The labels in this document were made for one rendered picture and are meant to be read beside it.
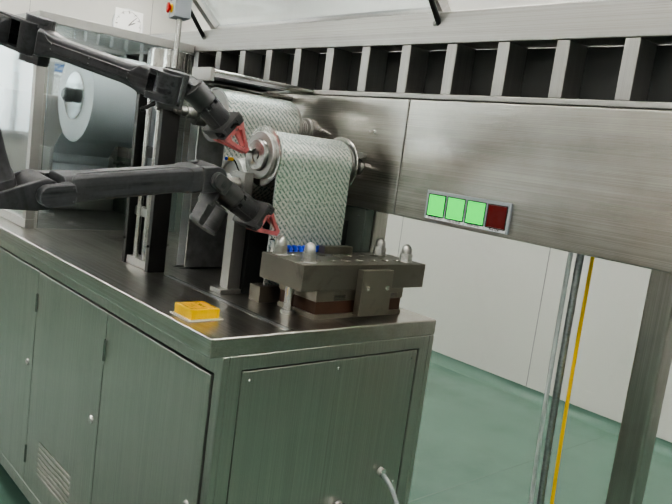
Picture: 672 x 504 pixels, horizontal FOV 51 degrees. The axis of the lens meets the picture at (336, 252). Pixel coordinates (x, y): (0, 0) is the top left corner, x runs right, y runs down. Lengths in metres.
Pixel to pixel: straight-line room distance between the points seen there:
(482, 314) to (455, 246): 0.48
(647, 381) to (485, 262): 2.97
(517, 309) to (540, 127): 2.90
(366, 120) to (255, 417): 0.88
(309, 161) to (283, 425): 0.64
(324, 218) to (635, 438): 0.88
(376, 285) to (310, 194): 0.29
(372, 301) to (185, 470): 0.56
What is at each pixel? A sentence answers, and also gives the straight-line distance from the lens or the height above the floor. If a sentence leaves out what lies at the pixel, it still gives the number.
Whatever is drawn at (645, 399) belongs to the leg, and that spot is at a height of 0.85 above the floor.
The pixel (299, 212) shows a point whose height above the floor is 1.12.
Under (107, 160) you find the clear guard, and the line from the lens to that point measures 2.63.
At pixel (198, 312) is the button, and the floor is 0.92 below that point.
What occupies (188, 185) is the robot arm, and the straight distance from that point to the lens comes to 1.53.
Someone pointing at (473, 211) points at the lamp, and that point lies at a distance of 1.68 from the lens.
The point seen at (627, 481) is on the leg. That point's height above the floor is 0.66.
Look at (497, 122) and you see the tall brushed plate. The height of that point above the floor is 1.40.
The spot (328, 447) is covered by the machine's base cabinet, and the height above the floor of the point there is 0.62.
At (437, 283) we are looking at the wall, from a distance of 4.81.
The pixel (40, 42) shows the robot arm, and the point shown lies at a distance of 1.84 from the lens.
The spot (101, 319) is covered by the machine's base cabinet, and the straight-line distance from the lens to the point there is 1.89.
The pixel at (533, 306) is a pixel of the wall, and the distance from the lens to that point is 4.38.
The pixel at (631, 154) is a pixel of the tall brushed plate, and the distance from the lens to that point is 1.50.
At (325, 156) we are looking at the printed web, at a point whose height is 1.27.
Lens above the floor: 1.28
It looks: 8 degrees down
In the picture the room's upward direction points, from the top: 8 degrees clockwise
